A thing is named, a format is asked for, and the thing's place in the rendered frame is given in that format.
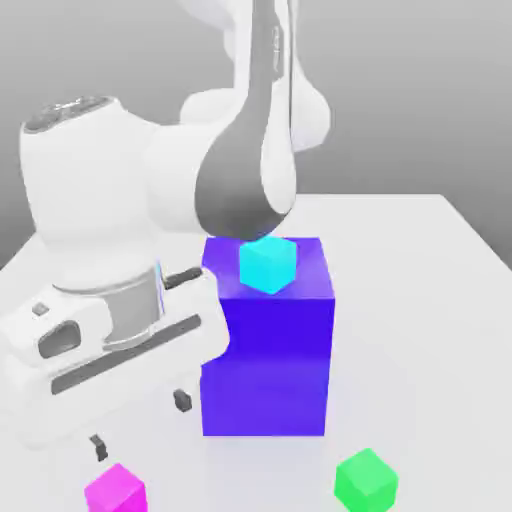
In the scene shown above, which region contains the large blue box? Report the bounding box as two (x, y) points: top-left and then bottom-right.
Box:
(199, 235), (336, 438)

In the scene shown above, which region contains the small green cube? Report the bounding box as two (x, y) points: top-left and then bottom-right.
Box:
(333, 447), (400, 512)

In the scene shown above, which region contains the small cyan cube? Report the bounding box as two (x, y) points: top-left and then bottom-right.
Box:
(238, 235), (299, 296)

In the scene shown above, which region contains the small magenta cube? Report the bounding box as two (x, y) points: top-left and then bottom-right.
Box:
(83, 462), (148, 512)

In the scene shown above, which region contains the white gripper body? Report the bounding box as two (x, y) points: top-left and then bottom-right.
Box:
(0, 270), (232, 451)

